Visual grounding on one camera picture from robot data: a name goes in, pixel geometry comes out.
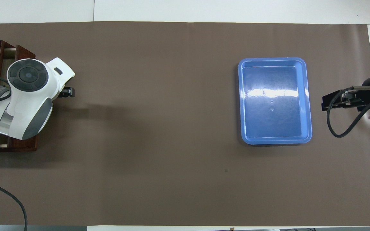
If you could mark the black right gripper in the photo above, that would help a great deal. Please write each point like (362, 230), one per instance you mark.
(366, 91)

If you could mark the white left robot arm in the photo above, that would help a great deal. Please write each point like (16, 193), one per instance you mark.
(27, 106)

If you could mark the blue plastic tray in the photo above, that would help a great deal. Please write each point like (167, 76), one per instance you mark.
(275, 102)

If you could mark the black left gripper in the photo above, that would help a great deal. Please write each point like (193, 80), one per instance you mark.
(67, 92)

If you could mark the brown table mat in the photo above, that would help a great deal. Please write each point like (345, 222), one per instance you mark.
(159, 128)

